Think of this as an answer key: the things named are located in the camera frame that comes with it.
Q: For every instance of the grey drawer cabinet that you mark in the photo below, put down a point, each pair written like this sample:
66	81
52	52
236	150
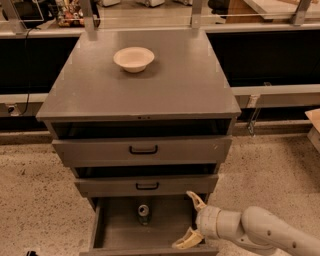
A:
182	93

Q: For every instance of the black top drawer handle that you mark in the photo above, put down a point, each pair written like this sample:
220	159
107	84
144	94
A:
143	151

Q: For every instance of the black middle drawer handle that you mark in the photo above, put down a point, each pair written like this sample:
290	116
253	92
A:
147	186

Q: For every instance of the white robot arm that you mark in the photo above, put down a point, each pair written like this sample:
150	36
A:
256	230

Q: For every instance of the wooden box at right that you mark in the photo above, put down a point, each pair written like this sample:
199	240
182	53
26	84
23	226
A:
314	133

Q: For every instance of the white paper bowl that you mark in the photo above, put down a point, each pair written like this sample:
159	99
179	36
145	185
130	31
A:
134	59

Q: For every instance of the grey bottom drawer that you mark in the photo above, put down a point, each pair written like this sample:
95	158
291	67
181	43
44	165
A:
118	232

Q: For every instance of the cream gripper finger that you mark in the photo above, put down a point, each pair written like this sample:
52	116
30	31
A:
198	203
191	239

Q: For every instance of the black drawer handle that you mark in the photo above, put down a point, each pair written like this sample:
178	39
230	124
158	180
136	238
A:
143	151
147	186

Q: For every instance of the colourful items on shelf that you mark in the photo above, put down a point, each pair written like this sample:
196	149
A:
69	13

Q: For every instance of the grey drawer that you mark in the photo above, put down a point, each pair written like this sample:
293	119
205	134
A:
115	152
125	186
118	232

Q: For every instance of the grey middle drawer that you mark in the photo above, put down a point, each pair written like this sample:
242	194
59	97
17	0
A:
125	186

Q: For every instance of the grey top drawer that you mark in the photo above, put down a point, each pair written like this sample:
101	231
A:
115	152

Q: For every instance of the green soda can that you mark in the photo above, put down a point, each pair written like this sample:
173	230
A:
144	214

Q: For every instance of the metal bracket under rail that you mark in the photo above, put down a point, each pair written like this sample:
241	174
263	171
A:
252	104

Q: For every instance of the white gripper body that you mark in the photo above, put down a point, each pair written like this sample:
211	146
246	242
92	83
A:
207	221

